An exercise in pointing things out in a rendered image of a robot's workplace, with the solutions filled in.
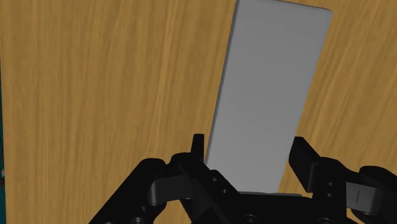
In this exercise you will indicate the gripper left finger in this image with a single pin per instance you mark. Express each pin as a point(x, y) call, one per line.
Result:
point(173, 186)

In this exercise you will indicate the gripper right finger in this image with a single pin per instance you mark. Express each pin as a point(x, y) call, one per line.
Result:
point(332, 183)

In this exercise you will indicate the flat grey rectangular slab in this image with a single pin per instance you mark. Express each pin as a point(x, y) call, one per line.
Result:
point(263, 102)

